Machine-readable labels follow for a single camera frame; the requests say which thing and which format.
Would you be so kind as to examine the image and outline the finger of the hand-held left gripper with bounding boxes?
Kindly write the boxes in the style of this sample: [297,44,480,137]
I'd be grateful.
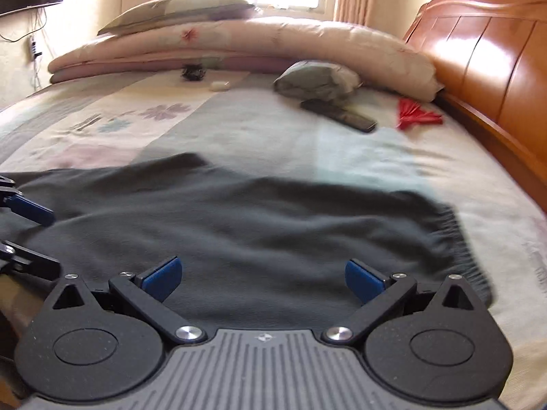
[0,242,61,280]
[0,174,55,226]

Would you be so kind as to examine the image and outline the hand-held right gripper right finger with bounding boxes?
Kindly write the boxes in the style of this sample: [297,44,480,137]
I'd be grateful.
[321,259,486,344]

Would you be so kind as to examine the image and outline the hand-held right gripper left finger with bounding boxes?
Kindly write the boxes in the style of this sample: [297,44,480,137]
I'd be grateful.
[51,255,206,346]

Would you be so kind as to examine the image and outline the dark grey pants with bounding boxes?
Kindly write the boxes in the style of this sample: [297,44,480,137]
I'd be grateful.
[0,152,492,334]

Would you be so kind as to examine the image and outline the black smartphone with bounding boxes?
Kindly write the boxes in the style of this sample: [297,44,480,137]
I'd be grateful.
[300,99,377,133]

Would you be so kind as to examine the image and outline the bed with patchwork sheet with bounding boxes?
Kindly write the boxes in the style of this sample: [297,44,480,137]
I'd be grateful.
[0,68,547,410]

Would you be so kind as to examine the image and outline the red folding fan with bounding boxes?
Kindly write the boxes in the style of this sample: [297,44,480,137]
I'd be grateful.
[396,98,444,131]

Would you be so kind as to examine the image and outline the crumpled grey garment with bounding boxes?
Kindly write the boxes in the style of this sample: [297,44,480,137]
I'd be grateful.
[273,60,362,104]

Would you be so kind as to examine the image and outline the folded floral quilt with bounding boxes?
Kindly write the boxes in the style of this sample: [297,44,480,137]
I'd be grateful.
[47,16,445,102]

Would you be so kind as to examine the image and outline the floral pillow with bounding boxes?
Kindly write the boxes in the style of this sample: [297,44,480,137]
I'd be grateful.
[97,0,257,37]

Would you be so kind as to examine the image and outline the wooden headboard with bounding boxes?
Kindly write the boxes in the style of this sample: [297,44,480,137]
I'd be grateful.
[402,0,547,214]

